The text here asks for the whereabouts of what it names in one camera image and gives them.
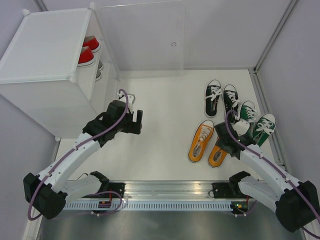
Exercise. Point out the aluminium corner frame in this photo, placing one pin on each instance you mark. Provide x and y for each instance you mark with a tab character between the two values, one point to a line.
41	6
276	145

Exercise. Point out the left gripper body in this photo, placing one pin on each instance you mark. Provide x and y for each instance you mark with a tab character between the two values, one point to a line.
127	125

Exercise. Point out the black sneaker front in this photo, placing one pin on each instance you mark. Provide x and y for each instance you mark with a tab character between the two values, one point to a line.
212	94

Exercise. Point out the white slotted cable duct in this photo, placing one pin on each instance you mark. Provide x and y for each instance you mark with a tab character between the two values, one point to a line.
126	205

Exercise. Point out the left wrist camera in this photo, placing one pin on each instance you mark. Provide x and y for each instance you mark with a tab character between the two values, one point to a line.
131	98

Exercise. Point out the red sneaker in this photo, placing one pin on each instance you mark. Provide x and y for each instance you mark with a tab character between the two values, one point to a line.
86	57
92	43

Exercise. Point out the black sneaker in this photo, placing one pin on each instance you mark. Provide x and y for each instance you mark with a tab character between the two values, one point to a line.
212	94
231	102

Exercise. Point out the orange sneaker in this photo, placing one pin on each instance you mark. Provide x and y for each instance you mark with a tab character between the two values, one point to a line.
200	140
216	157

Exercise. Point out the green sneaker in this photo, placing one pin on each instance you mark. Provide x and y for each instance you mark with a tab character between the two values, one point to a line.
247	111
264	128

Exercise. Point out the transparent cabinet door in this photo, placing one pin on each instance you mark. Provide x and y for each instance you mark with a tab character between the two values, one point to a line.
146	38

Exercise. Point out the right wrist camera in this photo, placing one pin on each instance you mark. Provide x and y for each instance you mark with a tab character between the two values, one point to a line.
241	127

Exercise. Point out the white plastic shoe cabinet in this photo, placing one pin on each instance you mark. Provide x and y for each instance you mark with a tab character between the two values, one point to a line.
39	73

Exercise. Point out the aluminium corner frame left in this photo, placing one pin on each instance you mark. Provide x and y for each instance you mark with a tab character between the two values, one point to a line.
41	6

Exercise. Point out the grey sneaker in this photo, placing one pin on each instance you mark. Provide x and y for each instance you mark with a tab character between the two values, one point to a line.
98	75
100	66

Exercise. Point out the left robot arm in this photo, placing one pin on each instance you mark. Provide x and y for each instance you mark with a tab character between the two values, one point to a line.
51	189

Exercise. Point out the aluminium corner frame right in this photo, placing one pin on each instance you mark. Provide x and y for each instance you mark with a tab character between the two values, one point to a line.
276	145

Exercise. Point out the aluminium mounting rail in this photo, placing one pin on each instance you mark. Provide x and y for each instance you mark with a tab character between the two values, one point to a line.
163	190

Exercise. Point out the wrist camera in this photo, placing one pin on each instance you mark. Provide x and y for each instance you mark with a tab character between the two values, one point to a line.
241	127
131	98

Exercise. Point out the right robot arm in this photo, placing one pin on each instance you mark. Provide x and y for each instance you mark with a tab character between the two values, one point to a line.
295	203

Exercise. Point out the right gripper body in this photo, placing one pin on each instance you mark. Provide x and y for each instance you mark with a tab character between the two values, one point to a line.
219	143

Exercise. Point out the black sneaker back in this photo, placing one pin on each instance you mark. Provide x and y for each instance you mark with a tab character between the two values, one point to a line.
231	102

